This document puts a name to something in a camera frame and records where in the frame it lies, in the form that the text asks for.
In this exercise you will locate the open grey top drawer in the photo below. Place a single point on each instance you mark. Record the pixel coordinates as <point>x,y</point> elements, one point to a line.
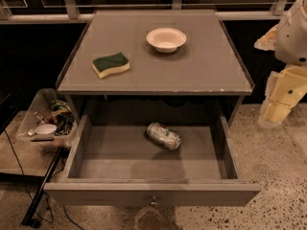
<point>118,166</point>

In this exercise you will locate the grey cabinet counter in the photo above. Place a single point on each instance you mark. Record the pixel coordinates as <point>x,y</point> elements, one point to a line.
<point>207,64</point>

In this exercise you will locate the green yellow sponge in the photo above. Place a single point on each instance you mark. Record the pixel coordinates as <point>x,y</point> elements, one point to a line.
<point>110,65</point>

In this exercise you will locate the white bowl on counter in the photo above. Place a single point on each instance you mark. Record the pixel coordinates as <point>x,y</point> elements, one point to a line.
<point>166,40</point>

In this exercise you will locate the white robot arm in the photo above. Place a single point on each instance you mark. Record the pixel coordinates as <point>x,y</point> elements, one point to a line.
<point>288,39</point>

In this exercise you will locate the black metal leg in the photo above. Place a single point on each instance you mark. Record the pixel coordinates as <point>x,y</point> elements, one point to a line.
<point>28,219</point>

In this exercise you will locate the small white bowl in bin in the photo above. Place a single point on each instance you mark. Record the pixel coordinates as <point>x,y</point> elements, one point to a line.
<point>45,129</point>

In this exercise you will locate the metal drawer knob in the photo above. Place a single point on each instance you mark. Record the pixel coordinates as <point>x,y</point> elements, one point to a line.
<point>153,201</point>

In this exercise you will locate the clear plastic bin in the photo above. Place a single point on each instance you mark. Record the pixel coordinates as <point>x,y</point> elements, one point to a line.
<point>39,113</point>

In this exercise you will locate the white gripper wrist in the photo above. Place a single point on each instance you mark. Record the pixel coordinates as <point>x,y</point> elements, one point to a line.
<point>292,43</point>

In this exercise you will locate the silver green 7up can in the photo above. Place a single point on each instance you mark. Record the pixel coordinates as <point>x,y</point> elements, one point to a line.
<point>164,136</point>

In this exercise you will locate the colourful snack bags in bin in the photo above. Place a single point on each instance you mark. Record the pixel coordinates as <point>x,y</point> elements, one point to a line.
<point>62,117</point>

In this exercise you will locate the metal window railing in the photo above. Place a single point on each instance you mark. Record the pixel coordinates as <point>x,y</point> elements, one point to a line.
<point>80,11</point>

